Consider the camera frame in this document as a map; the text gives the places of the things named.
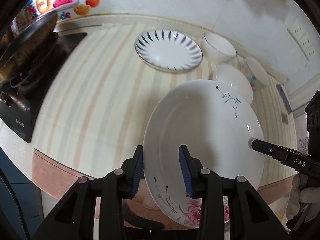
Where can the colourful wall stickers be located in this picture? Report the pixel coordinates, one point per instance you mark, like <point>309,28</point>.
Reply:
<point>66,9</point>

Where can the black frying pan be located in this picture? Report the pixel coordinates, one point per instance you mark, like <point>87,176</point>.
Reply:
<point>22,46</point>

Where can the brown label patch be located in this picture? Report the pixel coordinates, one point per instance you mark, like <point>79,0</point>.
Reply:
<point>284,118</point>

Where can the right wall socket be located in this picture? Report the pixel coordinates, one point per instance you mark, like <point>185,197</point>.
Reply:
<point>310,53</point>

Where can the middle wall socket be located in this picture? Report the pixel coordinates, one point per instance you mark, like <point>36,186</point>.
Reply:
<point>305,42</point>

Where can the white plate with blue stripes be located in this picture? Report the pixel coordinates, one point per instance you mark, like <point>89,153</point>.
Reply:
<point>168,50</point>

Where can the white plate with floral print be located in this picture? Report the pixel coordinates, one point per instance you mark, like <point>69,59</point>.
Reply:
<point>215,123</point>

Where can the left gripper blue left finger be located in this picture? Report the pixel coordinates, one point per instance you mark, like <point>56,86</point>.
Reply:
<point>137,163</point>

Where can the wall socket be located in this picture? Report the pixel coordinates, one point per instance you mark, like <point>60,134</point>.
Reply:
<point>310,53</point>
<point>305,42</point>
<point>296,29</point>

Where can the white bowl with red flowers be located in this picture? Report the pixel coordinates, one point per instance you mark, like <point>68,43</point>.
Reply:
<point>230,75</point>

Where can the white gloved right hand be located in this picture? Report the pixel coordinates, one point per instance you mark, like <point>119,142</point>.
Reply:
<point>309,195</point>

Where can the plain white bowl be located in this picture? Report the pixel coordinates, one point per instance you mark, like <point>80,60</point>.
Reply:
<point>217,49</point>

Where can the black gas stove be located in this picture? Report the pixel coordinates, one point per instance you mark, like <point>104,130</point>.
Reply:
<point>22,97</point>

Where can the blue smartphone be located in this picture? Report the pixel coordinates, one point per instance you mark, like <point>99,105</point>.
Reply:
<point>284,98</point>

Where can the striped cat table cloth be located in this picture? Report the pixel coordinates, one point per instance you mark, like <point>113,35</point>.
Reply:
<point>96,111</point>

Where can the left wall socket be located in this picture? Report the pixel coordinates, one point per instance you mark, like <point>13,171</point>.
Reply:
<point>296,29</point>

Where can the white bowl with blue pattern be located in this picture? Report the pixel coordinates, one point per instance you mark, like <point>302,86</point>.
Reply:
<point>255,73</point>

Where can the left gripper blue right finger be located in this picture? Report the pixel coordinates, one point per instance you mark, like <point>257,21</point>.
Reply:
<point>187,169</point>

